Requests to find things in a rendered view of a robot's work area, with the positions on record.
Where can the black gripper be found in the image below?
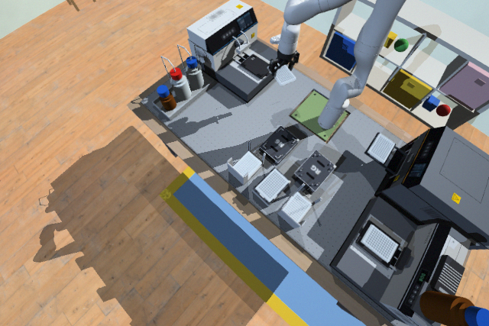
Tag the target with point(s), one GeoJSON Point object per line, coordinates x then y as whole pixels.
{"type": "Point", "coordinates": [283, 59]}

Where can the red bottle cap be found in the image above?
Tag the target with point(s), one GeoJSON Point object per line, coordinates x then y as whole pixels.
{"type": "Point", "coordinates": [177, 74]}

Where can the brown glass bottle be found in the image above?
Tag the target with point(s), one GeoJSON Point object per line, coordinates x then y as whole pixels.
{"type": "Point", "coordinates": [170, 104]}

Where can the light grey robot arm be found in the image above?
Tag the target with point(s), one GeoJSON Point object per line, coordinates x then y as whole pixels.
{"type": "Point", "coordinates": [368, 46]}

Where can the brown bottle body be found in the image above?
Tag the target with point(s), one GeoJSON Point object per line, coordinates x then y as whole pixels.
{"type": "Point", "coordinates": [440, 307]}

